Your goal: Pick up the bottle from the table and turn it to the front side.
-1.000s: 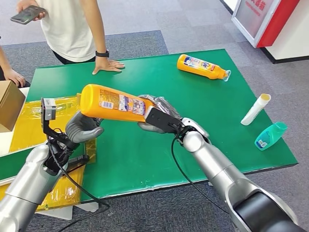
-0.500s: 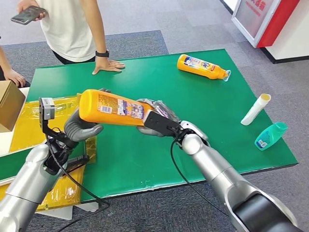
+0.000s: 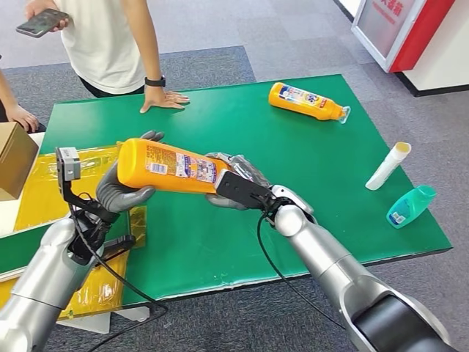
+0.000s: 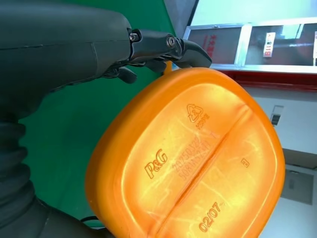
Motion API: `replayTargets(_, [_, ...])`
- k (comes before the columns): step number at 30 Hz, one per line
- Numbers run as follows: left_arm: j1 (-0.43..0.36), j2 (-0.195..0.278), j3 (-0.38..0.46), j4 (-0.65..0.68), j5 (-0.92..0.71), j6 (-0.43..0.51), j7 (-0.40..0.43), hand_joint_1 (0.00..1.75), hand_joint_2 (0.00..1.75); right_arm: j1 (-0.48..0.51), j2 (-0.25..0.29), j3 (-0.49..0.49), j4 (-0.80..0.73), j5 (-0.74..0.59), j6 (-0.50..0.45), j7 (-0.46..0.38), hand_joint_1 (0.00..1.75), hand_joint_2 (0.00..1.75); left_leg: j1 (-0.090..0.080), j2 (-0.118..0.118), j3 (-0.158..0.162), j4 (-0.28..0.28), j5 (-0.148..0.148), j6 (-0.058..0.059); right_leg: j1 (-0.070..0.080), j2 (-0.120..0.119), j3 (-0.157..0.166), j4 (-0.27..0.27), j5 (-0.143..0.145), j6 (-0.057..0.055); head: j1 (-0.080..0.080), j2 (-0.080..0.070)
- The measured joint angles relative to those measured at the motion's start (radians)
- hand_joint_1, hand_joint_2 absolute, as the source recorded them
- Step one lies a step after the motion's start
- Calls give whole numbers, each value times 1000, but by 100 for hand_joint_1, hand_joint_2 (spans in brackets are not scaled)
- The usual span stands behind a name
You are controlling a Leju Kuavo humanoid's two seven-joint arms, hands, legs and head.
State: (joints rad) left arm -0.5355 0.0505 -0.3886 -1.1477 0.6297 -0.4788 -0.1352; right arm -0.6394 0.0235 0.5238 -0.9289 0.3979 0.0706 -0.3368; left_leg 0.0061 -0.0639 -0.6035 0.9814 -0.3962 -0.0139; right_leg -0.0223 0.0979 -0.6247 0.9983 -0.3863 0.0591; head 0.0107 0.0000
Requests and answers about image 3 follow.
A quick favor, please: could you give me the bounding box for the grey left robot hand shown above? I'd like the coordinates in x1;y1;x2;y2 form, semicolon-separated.
96;130;165;215

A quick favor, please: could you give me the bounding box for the person's left hand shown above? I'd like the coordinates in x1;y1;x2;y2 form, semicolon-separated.
139;86;190;114

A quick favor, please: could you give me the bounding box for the person's hand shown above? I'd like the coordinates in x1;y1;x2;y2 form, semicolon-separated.
5;103;41;133

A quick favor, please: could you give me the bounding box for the person's right hand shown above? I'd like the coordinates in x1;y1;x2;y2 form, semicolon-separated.
24;0;71;33

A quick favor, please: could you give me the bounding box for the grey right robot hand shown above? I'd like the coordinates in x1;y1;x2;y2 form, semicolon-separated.
204;152;273;211

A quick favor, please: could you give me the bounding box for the dark smartphone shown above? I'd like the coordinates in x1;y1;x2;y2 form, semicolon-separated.
16;8;71;40

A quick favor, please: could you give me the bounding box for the plain orange detergent bottle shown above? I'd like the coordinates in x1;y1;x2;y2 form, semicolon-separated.
117;138;231;196

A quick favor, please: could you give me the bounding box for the orange bottle with blue label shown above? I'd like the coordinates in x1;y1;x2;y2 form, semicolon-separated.
268;81;352;125

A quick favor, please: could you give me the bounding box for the white tube bottle yellow cap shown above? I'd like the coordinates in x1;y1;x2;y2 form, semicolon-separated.
364;142;412;191

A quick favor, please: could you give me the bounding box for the teal plastic bottle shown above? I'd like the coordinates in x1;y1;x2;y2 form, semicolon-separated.
385;185;438;230

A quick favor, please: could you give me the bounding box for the person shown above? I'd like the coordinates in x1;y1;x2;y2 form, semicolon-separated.
24;0;190;114
0;67;47;134

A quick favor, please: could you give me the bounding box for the brown cardboard box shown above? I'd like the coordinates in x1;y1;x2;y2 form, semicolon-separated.
0;121;40;202

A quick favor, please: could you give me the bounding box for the green table mat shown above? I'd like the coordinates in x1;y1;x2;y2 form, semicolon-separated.
38;73;453;307

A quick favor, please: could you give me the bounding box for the white-framed grey sign board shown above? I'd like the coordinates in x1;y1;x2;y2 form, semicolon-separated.
350;0;428;74

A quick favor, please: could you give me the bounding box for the red and white counter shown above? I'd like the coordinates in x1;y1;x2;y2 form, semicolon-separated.
388;0;469;98

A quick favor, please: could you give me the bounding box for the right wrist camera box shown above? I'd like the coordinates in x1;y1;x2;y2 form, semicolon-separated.
214;169;274;211

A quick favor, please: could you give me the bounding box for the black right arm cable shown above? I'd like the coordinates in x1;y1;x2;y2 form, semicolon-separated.
256;213;348;331

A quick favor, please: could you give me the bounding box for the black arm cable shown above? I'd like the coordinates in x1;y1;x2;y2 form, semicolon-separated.
256;213;348;331
67;191;170;352

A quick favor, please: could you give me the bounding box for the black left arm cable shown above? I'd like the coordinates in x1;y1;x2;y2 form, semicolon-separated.
67;191;170;352

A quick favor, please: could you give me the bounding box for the green conveyor belt black frame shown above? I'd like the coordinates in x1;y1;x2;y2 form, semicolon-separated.
0;208;136;283

